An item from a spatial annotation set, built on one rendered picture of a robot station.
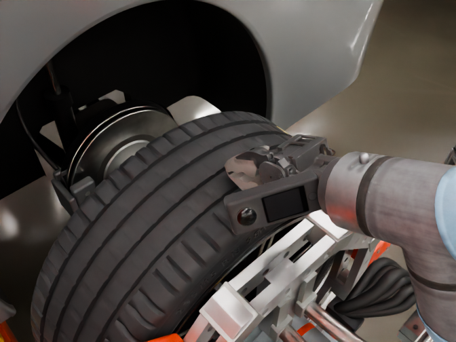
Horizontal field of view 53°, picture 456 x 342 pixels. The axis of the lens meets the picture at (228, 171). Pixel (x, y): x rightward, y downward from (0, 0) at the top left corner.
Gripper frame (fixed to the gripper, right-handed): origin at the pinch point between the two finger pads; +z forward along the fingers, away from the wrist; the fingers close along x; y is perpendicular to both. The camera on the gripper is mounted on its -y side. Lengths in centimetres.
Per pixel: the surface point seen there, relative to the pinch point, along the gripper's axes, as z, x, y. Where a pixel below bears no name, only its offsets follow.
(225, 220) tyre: -3.6, -4.5, -5.2
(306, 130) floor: 118, -65, 129
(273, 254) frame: -6.4, -12.2, -1.2
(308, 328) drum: -2.3, -33.9, 4.1
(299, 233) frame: -6.7, -12.1, 4.3
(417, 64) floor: 109, -65, 226
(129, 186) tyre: 11.1, 1.2, -10.8
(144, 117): 45.5, 0.5, 11.3
